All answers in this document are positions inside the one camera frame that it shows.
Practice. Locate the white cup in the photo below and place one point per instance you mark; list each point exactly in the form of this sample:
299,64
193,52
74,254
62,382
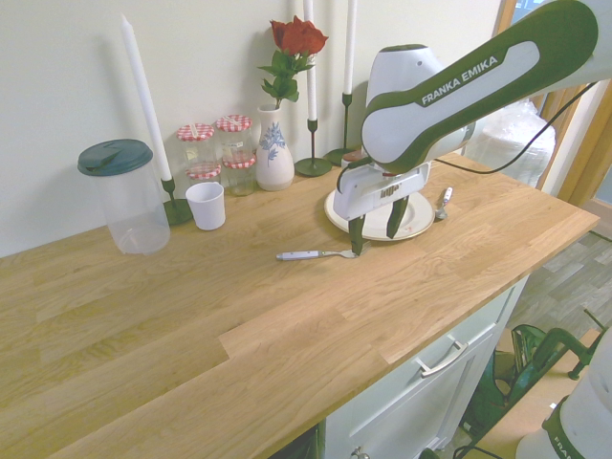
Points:
205,205

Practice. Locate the white vase with blue flower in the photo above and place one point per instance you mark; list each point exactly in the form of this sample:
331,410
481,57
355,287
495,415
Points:
273,162

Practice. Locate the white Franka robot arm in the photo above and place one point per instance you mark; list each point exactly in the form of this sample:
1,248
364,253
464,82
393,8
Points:
406,138

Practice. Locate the silver cabinet knob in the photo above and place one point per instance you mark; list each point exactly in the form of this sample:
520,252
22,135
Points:
358,453

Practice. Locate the glass jar red checked lid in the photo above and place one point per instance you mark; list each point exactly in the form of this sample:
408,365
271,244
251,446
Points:
234,136
195,143
203,173
240,177

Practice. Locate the red rose with green leaves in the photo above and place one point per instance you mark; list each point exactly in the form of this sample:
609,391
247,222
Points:
296,36

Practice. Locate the dark green clamp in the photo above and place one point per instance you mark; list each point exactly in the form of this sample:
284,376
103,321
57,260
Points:
557,337

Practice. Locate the long white taper candle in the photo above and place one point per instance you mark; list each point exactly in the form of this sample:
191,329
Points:
311,72
350,48
143,95

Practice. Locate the white plate with gold rim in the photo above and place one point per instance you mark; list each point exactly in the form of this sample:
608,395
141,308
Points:
421,215

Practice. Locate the wooden door frame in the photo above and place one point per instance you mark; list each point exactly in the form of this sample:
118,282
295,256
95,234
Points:
574,158

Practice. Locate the wooden robot mounting board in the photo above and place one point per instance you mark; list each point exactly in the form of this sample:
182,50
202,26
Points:
526,411

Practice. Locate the white bubble wrap roll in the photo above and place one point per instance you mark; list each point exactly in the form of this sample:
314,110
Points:
511,138

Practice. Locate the clear pitcher with teal lid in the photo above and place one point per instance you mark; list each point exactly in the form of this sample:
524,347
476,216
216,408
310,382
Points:
124,201

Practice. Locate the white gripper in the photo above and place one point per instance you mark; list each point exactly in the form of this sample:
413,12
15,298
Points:
368,191

